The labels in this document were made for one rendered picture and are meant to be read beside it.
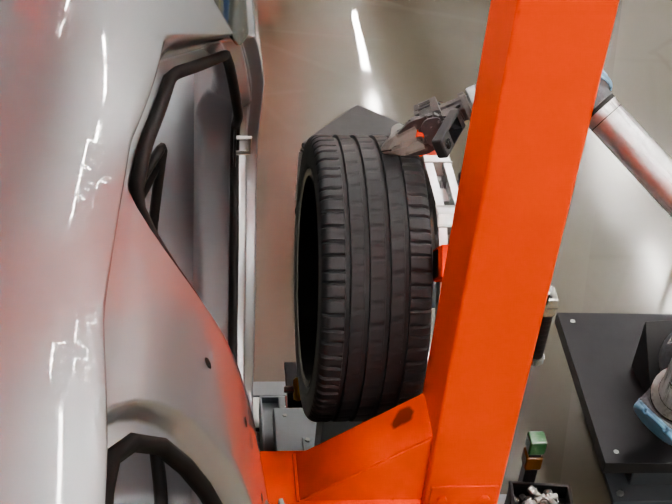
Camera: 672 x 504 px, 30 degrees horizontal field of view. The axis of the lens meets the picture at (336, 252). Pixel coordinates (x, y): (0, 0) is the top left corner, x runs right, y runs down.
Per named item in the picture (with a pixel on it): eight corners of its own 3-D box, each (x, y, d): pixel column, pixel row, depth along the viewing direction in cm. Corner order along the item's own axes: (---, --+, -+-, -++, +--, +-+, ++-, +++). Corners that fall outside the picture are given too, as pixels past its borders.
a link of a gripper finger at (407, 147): (384, 150, 277) (422, 134, 276) (387, 164, 273) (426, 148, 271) (378, 139, 276) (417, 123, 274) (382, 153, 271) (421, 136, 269)
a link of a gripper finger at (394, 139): (378, 139, 276) (417, 123, 274) (382, 153, 271) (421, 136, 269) (373, 128, 274) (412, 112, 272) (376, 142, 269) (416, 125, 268)
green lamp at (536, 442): (524, 442, 285) (527, 430, 283) (541, 442, 286) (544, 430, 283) (527, 455, 282) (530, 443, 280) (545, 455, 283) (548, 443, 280)
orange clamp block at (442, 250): (432, 249, 266) (440, 244, 257) (468, 249, 267) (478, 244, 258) (432, 282, 265) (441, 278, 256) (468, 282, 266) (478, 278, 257)
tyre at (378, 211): (319, 451, 259) (291, 393, 324) (431, 450, 262) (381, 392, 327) (324, 130, 254) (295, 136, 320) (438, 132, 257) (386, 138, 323)
